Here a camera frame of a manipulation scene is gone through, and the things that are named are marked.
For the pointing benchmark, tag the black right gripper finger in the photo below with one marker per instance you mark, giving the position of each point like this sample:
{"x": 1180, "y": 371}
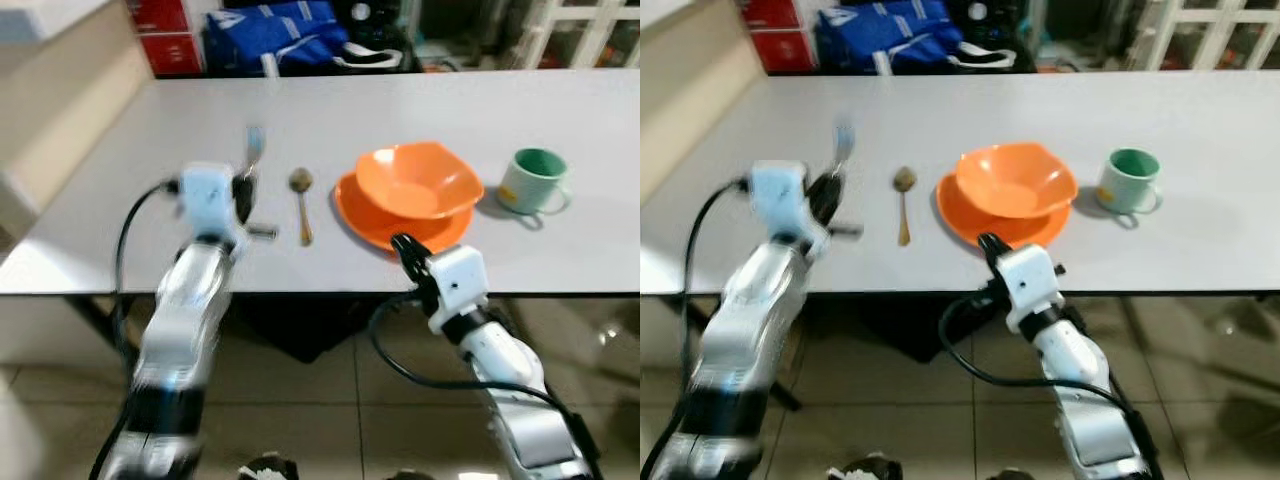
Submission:
{"x": 408, "y": 249}
{"x": 990, "y": 248}

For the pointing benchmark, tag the silver metal fork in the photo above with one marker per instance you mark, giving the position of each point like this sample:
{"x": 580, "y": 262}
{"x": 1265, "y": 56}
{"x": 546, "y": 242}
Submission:
{"x": 255, "y": 145}
{"x": 845, "y": 142}

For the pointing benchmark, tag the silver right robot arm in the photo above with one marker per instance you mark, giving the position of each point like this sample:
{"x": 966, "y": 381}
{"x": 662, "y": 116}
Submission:
{"x": 1090, "y": 400}
{"x": 520, "y": 400}

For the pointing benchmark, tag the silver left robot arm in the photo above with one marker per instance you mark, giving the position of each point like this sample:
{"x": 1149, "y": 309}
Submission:
{"x": 750, "y": 320}
{"x": 180, "y": 320}

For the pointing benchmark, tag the orange round plate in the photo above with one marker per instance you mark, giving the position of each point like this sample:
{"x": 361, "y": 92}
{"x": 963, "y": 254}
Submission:
{"x": 965, "y": 225}
{"x": 365, "y": 225}

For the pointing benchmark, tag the orange square bowl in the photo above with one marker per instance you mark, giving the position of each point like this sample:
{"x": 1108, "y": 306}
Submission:
{"x": 1015, "y": 180}
{"x": 420, "y": 180}

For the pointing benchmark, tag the green white mug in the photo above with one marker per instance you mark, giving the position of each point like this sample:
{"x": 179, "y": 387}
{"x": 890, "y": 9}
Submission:
{"x": 1122, "y": 190}
{"x": 525, "y": 190}

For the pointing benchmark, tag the red cardboard box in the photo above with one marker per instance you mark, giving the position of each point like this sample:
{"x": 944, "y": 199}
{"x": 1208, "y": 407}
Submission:
{"x": 770, "y": 12}
{"x": 172, "y": 55}
{"x": 782, "y": 52}
{"x": 160, "y": 15}

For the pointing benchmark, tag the white black sneaker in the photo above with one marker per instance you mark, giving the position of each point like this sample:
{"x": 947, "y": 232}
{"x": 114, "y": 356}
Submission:
{"x": 985, "y": 62}
{"x": 375, "y": 62}

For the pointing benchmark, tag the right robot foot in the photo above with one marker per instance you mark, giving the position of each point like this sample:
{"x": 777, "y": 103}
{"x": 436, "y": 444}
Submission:
{"x": 412, "y": 475}
{"x": 1010, "y": 475}

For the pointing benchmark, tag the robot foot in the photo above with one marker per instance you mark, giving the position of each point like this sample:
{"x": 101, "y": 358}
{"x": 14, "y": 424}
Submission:
{"x": 858, "y": 470}
{"x": 1010, "y": 475}
{"x": 412, "y": 475}
{"x": 268, "y": 470}

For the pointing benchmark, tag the black table leg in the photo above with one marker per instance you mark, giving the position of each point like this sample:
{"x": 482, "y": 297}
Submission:
{"x": 95, "y": 320}
{"x": 785, "y": 395}

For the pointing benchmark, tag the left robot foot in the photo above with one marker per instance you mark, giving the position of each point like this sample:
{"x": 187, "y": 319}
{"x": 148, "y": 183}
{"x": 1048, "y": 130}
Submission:
{"x": 268, "y": 470}
{"x": 858, "y": 470}

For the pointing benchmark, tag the white lattice glass cabinet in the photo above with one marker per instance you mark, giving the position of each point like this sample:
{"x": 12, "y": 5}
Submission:
{"x": 1200, "y": 35}
{"x": 580, "y": 35}

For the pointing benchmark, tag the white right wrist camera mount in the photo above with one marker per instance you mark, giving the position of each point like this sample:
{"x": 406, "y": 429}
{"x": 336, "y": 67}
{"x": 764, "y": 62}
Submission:
{"x": 1030, "y": 283}
{"x": 458, "y": 285}

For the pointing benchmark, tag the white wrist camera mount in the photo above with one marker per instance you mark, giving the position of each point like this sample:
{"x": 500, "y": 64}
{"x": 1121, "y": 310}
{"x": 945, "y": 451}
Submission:
{"x": 458, "y": 285}
{"x": 1030, "y": 283}
{"x": 775, "y": 195}
{"x": 208, "y": 200}

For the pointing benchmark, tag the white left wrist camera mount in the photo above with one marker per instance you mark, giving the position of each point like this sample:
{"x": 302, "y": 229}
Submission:
{"x": 775, "y": 195}
{"x": 208, "y": 200}

